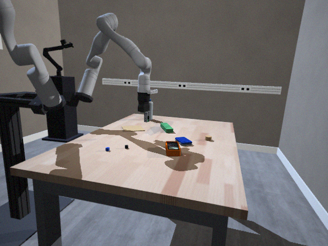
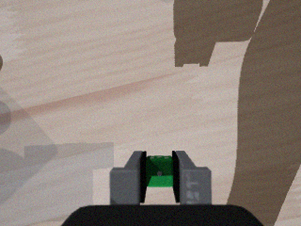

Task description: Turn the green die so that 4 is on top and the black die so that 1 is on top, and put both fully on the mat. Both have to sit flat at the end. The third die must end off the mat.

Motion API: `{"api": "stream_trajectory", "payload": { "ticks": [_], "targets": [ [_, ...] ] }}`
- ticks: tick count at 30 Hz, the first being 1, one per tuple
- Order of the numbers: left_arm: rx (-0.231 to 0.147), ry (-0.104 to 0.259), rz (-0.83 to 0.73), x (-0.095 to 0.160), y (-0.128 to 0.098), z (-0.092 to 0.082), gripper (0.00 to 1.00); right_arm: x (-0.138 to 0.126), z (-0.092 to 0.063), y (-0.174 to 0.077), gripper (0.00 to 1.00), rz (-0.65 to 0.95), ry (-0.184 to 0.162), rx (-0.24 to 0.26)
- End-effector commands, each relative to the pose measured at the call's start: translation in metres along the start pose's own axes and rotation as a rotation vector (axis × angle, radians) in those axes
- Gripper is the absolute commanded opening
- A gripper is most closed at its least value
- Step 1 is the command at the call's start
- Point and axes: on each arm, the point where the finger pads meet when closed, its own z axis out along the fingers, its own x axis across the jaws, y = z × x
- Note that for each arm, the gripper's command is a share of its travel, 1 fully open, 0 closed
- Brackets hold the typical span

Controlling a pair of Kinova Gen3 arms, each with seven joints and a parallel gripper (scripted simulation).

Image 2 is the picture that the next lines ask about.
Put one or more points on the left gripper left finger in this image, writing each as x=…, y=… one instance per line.
x=128, y=185

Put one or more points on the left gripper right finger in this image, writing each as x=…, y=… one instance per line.
x=195, y=183

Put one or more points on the green die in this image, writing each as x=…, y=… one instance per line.
x=159, y=171

